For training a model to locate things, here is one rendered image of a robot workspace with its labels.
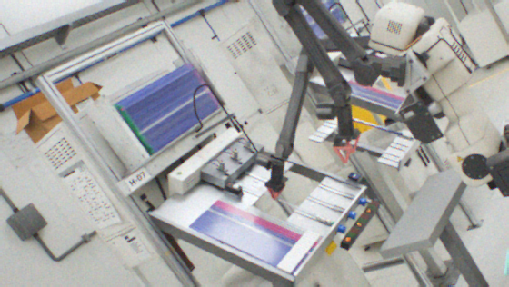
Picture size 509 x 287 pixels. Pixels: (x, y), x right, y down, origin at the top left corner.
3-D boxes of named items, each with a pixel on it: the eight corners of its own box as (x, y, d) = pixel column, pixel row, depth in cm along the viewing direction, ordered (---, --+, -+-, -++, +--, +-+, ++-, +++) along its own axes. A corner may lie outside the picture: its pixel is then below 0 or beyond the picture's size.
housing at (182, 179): (244, 154, 293) (244, 131, 284) (184, 205, 257) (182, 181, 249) (230, 150, 296) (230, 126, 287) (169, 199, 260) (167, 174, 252)
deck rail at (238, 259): (294, 289, 221) (295, 277, 217) (292, 291, 219) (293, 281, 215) (151, 221, 246) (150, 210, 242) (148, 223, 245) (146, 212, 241)
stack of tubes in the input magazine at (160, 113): (222, 106, 281) (190, 60, 276) (153, 154, 244) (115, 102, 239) (207, 115, 289) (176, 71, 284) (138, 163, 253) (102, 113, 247)
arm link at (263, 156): (284, 146, 238) (292, 148, 247) (261, 137, 242) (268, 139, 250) (275, 173, 239) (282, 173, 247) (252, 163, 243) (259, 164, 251)
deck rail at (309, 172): (365, 197, 270) (367, 186, 266) (364, 199, 268) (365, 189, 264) (239, 149, 295) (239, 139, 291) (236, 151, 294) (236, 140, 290)
